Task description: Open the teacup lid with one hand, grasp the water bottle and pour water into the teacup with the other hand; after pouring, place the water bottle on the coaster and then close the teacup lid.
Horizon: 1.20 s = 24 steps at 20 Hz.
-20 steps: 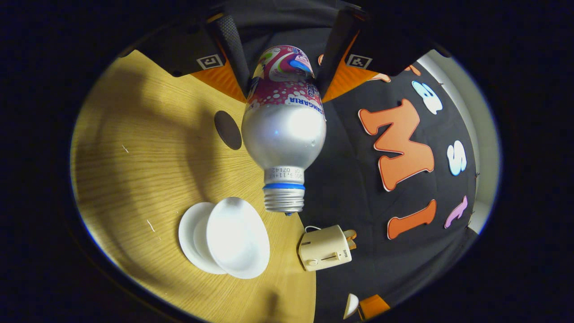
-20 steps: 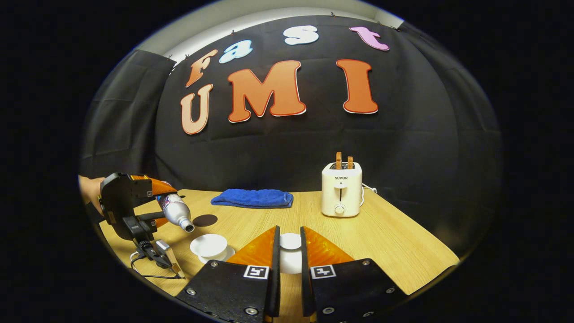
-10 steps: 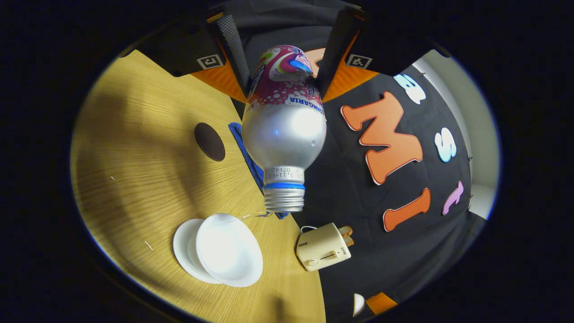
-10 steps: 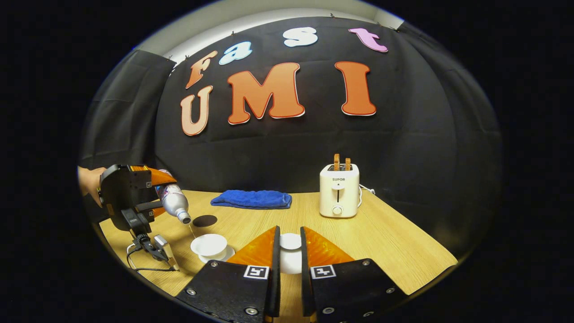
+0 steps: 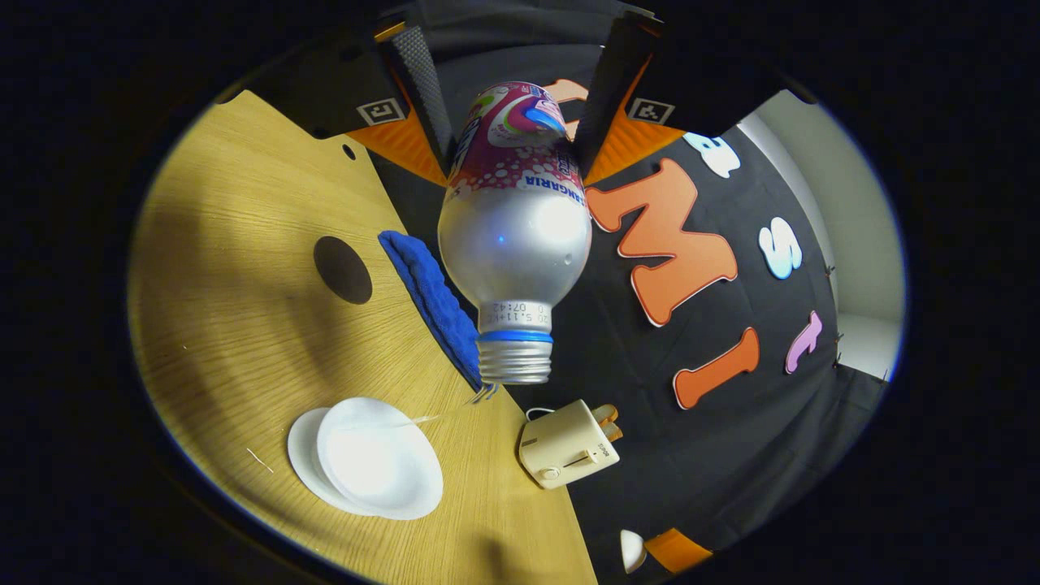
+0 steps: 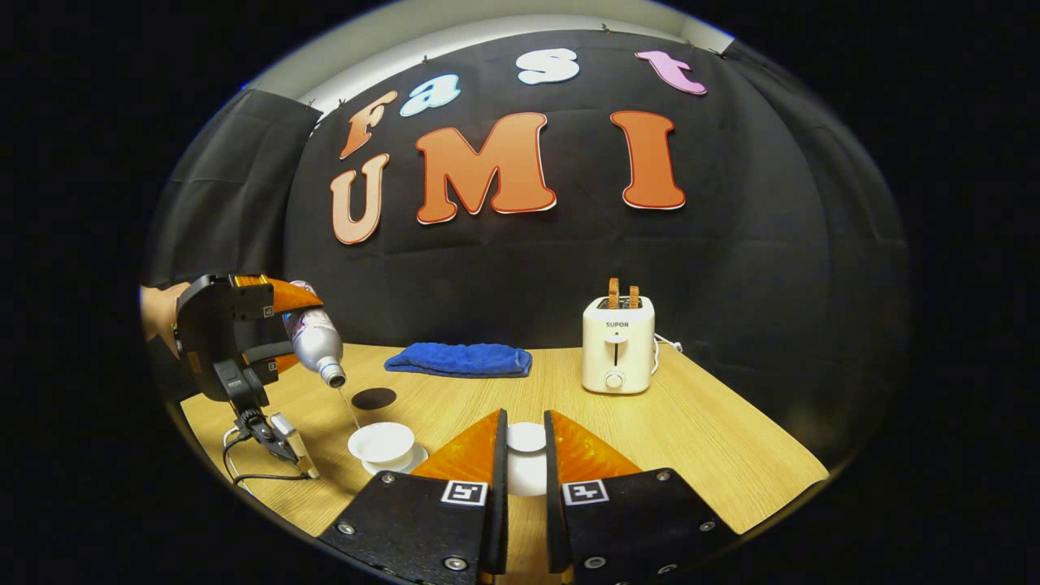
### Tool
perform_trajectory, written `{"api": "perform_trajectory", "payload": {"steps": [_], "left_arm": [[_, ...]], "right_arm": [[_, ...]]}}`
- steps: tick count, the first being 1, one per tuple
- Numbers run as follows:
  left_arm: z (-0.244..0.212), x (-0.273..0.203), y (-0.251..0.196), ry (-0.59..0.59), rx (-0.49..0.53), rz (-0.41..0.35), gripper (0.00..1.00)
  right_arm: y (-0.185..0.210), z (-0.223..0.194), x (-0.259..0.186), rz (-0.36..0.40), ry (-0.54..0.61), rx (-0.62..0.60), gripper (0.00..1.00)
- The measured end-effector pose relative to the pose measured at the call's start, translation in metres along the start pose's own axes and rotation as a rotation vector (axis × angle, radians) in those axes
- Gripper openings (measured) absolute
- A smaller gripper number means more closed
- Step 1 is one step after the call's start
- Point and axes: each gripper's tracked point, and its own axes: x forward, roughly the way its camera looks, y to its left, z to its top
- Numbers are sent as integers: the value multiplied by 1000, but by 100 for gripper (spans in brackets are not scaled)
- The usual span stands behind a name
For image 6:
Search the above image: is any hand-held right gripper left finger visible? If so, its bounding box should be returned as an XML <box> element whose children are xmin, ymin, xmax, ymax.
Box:
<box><xmin>317</xmin><ymin>409</ymin><xmax>509</xmax><ymax>585</ymax></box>

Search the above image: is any white saucer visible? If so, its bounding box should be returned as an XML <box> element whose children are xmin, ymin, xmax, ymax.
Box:
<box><xmin>360</xmin><ymin>443</ymin><xmax>429</xmax><ymax>477</ymax></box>

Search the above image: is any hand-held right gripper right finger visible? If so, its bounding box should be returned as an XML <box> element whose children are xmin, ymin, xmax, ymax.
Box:
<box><xmin>544</xmin><ymin>410</ymin><xmax>736</xmax><ymax>585</ymax></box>

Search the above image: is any black cable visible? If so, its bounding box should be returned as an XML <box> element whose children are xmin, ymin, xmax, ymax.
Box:
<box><xmin>222</xmin><ymin>427</ymin><xmax>311</xmax><ymax>488</ymax></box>

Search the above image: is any blue towel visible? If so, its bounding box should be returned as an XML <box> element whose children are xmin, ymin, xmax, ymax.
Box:
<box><xmin>384</xmin><ymin>342</ymin><xmax>533</xmax><ymax>379</ymax></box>

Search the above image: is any white toaster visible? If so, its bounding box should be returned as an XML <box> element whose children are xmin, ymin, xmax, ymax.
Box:
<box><xmin>582</xmin><ymin>297</ymin><xmax>656</xmax><ymax>396</ymax></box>

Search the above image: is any silver water bottle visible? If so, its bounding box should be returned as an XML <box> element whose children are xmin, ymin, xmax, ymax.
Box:
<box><xmin>283</xmin><ymin>280</ymin><xmax>348</xmax><ymax>388</ymax></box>

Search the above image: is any white teacup lid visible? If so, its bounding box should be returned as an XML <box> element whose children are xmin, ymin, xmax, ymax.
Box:
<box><xmin>507</xmin><ymin>422</ymin><xmax>548</xmax><ymax>497</ymax></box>

